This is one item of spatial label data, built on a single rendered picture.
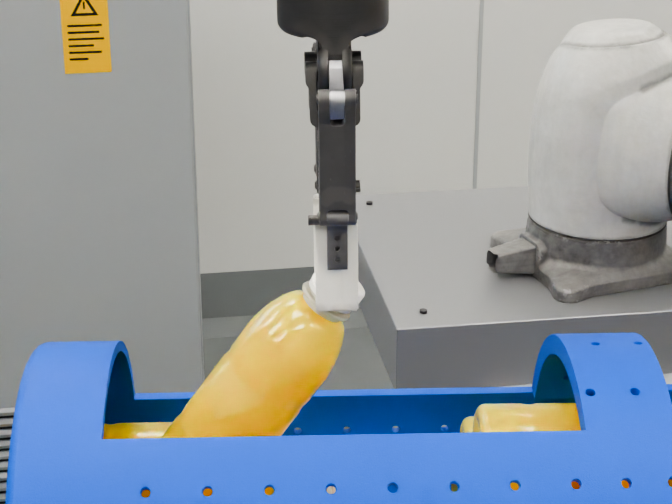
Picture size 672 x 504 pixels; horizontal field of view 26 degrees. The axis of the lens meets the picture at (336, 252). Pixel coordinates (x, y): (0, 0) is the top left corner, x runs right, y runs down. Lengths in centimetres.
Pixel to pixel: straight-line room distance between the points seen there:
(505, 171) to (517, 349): 246
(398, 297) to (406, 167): 236
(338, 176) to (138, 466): 25
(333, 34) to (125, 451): 32
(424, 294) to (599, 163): 23
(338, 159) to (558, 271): 67
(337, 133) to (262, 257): 299
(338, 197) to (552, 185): 64
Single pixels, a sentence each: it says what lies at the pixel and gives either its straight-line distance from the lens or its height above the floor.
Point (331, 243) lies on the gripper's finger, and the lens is 100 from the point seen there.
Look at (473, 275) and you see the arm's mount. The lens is 162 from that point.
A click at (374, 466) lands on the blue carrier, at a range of 102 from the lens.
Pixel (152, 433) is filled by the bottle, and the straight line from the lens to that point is 117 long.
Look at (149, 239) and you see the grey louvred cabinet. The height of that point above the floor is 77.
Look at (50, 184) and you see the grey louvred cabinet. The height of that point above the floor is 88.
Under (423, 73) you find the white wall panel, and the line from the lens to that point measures 384.
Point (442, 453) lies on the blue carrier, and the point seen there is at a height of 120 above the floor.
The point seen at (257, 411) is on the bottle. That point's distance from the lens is 106.
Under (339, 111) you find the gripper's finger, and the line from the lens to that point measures 94.
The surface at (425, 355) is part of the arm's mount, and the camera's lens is 151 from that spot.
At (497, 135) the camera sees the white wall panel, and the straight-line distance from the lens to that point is 394.
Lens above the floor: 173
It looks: 23 degrees down
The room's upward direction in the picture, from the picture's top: straight up
